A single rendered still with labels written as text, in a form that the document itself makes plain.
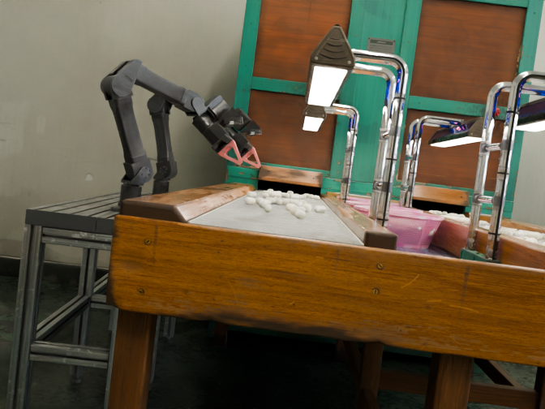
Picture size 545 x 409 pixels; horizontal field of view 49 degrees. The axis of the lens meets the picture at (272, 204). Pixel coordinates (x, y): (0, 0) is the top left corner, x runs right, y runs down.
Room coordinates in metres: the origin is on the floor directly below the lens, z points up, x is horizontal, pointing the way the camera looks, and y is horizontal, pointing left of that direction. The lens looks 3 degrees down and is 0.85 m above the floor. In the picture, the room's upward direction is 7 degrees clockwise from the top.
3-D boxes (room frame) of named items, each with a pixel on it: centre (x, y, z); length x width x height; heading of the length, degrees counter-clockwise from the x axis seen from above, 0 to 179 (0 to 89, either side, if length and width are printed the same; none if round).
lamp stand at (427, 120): (2.31, -0.59, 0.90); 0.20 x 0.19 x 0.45; 178
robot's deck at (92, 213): (2.11, 0.20, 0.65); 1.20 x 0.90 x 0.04; 2
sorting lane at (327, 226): (1.90, -0.04, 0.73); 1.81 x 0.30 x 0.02; 178
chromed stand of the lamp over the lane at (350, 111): (2.32, -0.19, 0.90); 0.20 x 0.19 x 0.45; 178
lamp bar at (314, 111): (2.33, -0.11, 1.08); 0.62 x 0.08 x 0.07; 178
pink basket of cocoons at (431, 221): (1.77, -0.38, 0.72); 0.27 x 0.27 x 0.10
